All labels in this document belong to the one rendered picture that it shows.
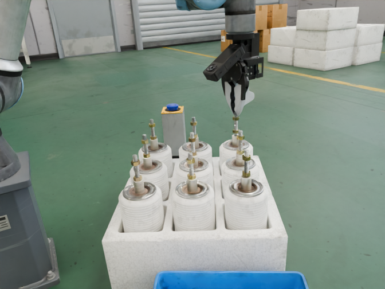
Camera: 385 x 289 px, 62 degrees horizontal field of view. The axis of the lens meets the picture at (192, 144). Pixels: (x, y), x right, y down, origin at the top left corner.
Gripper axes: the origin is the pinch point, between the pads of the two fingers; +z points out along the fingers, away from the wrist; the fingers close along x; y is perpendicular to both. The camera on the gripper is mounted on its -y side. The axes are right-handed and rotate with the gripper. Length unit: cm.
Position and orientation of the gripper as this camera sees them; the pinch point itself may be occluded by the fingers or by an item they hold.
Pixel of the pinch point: (234, 110)
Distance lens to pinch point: 88.2
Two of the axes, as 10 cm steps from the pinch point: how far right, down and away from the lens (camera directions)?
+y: 8.2, -2.7, 5.1
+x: -5.7, -2.9, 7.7
